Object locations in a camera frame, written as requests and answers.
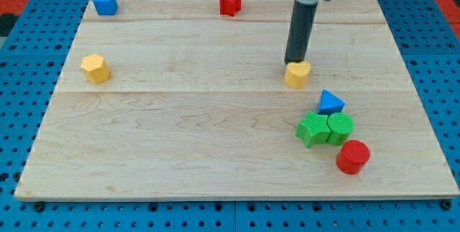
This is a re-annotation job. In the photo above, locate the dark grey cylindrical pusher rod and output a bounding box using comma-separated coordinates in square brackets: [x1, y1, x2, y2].
[284, 1, 318, 64]

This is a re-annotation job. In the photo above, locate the blue cube block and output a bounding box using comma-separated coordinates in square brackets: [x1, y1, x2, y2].
[93, 0, 118, 16]

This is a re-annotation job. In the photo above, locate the blue triangle block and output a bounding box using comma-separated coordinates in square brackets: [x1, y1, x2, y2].
[316, 90, 345, 116]

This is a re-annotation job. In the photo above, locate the green star block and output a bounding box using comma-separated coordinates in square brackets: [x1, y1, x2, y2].
[295, 111, 331, 148]

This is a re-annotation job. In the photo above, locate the yellow heart block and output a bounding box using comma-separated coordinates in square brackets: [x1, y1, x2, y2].
[284, 61, 311, 89]

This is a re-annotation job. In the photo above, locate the red cylinder block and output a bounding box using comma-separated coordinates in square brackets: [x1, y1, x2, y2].
[336, 140, 371, 175]

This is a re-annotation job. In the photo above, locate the red star block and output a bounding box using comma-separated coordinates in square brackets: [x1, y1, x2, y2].
[219, 0, 242, 17]

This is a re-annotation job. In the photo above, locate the green cylinder block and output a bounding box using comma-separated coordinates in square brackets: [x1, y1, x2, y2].
[326, 113, 354, 146]

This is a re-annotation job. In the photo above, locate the light wooden board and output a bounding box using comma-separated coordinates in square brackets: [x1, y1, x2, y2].
[14, 0, 459, 202]

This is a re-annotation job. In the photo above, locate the yellow hexagon block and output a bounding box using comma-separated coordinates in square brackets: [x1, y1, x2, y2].
[80, 54, 110, 84]

